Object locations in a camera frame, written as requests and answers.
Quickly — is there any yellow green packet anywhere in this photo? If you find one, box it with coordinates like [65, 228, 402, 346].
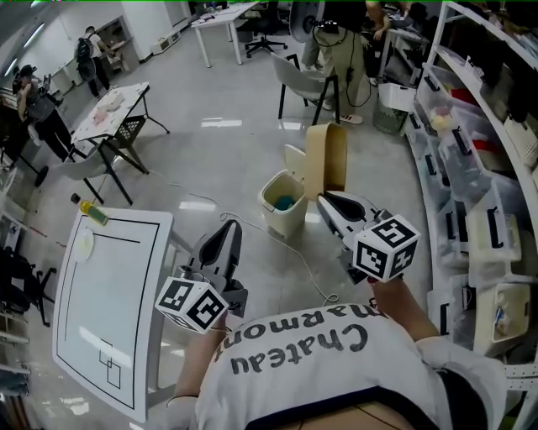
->
[79, 200, 111, 227]

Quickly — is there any green mesh wastebasket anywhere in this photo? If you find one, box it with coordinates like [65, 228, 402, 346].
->
[372, 97, 408, 136]

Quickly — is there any grey chair with black legs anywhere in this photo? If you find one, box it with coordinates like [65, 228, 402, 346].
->
[53, 145, 115, 207]

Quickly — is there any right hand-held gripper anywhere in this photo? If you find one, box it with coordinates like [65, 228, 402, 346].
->
[316, 191, 422, 285]

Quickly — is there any cream trash bin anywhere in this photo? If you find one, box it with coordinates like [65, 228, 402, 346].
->
[256, 144, 309, 241]

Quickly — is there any grey open cabinet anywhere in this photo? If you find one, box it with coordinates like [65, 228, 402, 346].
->
[99, 15, 140, 73]

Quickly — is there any person's right forearm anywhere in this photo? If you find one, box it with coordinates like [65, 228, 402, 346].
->
[368, 275, 441, 344]

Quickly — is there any white plastic basket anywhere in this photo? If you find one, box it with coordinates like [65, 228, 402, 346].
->
[377, 81, 418, 113]

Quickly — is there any white standing fan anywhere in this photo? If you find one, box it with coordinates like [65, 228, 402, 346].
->
[289, 0, 323, 44]

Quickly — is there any white slotted shelf basket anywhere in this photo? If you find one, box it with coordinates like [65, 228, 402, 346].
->
[502, 115, 538, 167]

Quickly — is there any white round disc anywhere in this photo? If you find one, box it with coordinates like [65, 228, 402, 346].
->
[76, 229, 96, 265]

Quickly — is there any person's left forearm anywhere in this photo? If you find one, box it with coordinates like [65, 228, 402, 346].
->
[173, 323, 231, 401]

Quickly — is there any cream storage box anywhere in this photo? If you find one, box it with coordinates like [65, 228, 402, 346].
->
[473, 282, 533, 359]
[465, 208, 523, 272]

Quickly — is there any black office chair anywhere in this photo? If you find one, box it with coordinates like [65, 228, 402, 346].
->
[242, 3, 290, 59]

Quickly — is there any white long desk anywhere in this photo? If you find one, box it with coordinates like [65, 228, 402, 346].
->
[190, 0, 262, 69]

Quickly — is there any stack of clear storage bins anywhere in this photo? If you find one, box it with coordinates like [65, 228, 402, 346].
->
[404, 62, 527, 367]

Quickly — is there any white table with black lines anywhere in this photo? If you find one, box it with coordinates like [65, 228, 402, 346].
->
[50, 207, 198, 424]

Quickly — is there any white metal shelf unit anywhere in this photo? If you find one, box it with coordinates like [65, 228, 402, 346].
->
[402, 0, 538, 430]

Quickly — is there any white chair with black legs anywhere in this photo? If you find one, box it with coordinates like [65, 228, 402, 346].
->
[270, 51, 339, 122]

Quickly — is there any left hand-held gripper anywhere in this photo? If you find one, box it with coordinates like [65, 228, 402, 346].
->
[155, 219, 250, 335]

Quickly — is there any black swivel chair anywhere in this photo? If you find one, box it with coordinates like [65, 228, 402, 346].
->
[0, 245, 57, 329]

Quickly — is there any folding table with black legs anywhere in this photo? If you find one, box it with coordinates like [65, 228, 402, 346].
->
[68, 81, 171, 207]

